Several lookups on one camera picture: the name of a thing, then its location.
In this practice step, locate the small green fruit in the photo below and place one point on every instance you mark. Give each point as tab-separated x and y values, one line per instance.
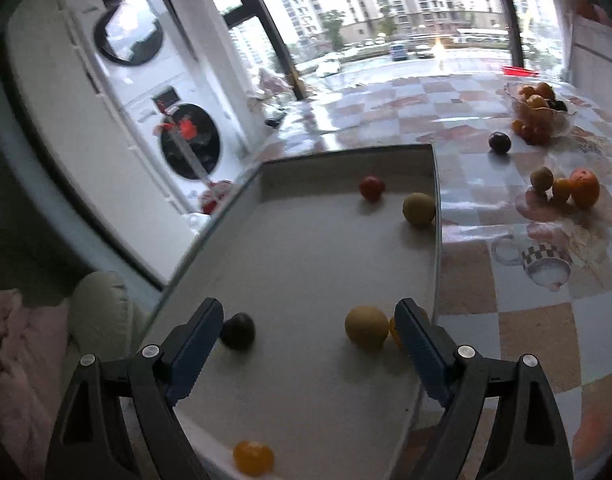
541	179

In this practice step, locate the lower washing machine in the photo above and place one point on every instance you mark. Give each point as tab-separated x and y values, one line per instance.
188	138

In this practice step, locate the red tomato-like fruit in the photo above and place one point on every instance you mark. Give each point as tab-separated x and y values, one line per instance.
372	188

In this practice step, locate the dark purple plum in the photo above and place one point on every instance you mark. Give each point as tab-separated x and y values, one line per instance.
238	333

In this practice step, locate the grey shallow tray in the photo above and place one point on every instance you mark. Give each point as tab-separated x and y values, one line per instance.
296	248

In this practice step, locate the large orange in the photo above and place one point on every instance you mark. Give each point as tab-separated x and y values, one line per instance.
585	188

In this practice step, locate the upper dryer machine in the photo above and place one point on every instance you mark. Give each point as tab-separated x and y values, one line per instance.
131	42

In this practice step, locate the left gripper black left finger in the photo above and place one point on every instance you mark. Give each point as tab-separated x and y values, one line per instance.
90	439

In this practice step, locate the small yellow-orange fruit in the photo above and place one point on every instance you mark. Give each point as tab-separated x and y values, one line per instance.
253	458

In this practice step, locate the dark plum on table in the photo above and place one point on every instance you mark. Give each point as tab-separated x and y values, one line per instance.
499	143

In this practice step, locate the clear glass fruit bowl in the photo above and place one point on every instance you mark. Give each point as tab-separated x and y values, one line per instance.
538	117

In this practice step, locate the small orange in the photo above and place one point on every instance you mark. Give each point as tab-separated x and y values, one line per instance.
561	190
394	333

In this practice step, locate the small orange on table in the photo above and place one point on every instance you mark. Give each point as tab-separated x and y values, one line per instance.
561	190

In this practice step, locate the red flat dish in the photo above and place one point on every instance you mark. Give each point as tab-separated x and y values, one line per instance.
515	71

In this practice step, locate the pink cloth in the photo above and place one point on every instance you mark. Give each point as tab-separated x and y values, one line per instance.
33	343

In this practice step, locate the tan round pear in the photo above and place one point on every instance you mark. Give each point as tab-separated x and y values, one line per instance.
367	327

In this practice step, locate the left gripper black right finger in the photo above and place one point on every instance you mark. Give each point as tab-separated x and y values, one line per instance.
528	438

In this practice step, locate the green-yellow round fruit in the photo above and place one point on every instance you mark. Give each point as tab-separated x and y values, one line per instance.
419	209

